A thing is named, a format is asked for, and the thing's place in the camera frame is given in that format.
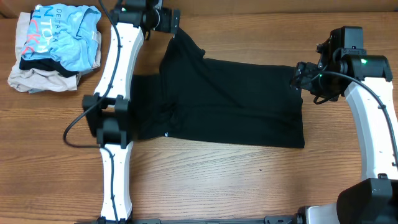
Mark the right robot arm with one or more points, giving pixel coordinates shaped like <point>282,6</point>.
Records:
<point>366,83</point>

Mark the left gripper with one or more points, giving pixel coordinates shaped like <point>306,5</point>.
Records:
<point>165,25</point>

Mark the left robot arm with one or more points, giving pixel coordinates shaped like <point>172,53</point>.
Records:
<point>108,109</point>

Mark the light blue printed shirt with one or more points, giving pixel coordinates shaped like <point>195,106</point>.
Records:
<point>65,34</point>

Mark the folded black garment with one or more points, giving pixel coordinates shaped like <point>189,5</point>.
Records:
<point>48,65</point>

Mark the beige folded garment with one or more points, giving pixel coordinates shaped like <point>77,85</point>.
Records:
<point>35,80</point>

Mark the black t-shirt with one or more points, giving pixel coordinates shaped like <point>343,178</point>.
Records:
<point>202,99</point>

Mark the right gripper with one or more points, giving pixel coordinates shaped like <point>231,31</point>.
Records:
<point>301,79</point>

